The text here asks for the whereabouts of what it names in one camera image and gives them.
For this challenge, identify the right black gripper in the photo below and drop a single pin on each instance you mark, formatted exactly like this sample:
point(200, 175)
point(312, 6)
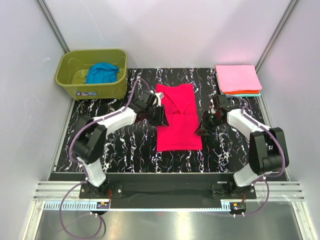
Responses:
point(203, 128)

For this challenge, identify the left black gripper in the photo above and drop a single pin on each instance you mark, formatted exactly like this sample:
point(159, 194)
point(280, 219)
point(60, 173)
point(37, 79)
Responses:
point(161, 120)

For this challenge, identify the magenta t shirt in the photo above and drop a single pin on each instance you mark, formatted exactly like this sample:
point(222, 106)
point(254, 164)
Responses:
point(182, 116)

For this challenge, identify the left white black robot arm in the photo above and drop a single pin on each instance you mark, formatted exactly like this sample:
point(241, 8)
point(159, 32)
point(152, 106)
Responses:
point(87, 144)

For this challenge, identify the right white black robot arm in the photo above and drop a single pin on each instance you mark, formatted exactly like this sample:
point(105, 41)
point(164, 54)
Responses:
point(267, 152)

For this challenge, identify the folded light teal t shirt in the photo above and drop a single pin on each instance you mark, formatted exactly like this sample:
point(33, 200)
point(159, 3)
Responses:
point(247, 95)

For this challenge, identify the folded orange t shirt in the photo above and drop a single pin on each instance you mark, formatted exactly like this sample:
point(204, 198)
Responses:
point(243, 92)

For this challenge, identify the folded pink t shirt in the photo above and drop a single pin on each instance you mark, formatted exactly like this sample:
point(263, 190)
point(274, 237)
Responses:
point(237, 78)

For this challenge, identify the teal blue t shirt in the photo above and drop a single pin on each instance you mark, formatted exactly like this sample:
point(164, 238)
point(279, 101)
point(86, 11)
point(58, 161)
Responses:
point(102, 73)

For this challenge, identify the olive green plastic bin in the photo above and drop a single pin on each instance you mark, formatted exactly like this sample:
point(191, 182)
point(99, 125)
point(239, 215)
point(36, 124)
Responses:
point(74, 67)

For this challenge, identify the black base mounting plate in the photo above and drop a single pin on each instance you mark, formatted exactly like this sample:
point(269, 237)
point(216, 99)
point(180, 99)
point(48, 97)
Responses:
point(167, 190)

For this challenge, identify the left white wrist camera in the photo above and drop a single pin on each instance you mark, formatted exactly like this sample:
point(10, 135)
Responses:
point(158, 99)

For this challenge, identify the aluminium frame rail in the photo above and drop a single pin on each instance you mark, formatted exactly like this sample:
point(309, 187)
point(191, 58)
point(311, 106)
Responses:
point(53, 190)

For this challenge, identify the white slotted cable duct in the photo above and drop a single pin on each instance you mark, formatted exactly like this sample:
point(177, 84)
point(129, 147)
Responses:
point(79, 205)

